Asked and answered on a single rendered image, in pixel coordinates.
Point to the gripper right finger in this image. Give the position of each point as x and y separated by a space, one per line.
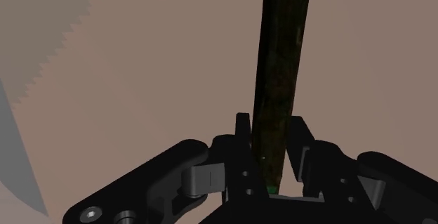
342 168

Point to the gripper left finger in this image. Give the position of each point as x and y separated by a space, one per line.
171 178

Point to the dark green board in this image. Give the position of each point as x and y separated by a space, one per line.
279 79

